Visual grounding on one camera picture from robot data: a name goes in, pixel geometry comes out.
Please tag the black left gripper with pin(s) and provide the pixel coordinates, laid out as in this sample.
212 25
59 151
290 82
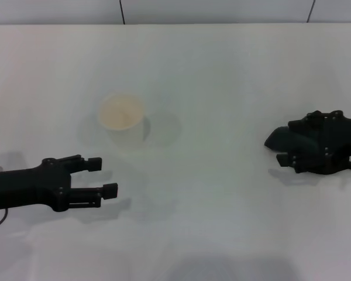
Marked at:
23 188

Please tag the white paper cup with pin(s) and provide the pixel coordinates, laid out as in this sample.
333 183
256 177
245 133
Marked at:
123 117

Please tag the dark blue rag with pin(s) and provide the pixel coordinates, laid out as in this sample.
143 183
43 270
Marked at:
286 140

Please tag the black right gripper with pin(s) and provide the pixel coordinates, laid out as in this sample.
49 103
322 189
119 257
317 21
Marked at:
345 131

